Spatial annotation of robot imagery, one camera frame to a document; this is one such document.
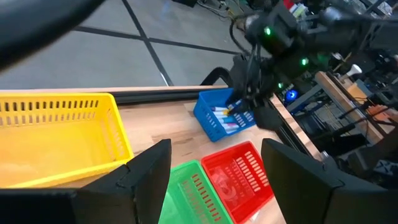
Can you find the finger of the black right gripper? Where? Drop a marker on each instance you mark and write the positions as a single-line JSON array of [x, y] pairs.
[[269, 118], [239, 98]]

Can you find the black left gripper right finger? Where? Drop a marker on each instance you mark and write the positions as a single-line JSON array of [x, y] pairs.
[[295, 186]]

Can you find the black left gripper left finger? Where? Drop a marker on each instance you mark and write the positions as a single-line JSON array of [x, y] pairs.
[[140, 186]]

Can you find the purple cap white marker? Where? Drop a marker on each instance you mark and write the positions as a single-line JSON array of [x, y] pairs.
[[231, 127], [217, 109]]

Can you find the light blue cap marker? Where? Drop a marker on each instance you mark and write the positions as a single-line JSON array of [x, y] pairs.
[[228, 120]]

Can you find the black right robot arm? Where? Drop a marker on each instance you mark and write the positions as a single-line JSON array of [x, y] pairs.
[[280, 31]]

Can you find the blue lit round device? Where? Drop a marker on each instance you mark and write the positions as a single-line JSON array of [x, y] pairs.
[[291, 96]]

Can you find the blue plastic basket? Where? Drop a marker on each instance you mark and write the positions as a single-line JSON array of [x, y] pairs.
[[205, 118]]

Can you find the green plastic basket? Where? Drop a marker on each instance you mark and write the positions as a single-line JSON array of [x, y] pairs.
[[186, 199]]

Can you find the red plastic basket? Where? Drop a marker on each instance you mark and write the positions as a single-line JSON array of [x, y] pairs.
[[236, 186]]

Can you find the wooden background table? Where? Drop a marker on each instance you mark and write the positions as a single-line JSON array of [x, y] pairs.
[[335, 93]]

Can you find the yellow plastic basket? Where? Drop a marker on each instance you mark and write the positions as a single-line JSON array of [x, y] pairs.
[[62, 149]]

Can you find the white bulb brass lamp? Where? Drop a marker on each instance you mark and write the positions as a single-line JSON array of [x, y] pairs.
[[354, 69]]

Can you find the black curved corner bracket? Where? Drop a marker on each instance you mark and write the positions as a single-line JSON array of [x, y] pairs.
[[214, 71]]

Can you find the black frame rail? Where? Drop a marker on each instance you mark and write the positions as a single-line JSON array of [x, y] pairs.
[[155, 95]]

